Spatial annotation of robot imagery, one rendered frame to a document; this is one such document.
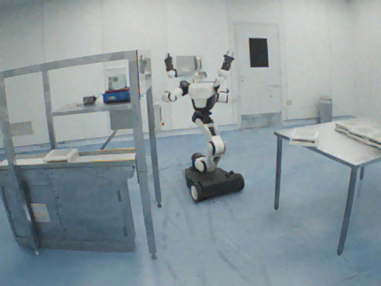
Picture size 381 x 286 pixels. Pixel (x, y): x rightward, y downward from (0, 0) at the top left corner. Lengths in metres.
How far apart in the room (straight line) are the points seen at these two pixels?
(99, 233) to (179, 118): 3.89
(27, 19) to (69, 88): 1.70
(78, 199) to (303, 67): 5.45
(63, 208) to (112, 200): 0.46
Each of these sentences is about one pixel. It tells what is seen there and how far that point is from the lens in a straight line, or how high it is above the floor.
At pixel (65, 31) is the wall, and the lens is 6.24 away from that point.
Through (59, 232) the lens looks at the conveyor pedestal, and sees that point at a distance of 2.93.
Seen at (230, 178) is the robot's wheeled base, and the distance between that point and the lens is 3.70.
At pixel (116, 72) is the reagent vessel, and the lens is 2.40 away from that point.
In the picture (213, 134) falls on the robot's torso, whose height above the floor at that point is 0.66.
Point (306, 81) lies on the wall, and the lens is 7.04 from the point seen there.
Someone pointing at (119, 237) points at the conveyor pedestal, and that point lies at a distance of 2.78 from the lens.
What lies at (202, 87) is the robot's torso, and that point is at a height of 1.18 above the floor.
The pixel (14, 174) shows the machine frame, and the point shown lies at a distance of 2.72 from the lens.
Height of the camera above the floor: 1.60
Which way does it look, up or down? 16 degrees down
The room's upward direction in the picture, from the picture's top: 3 degrees counter-clockwise
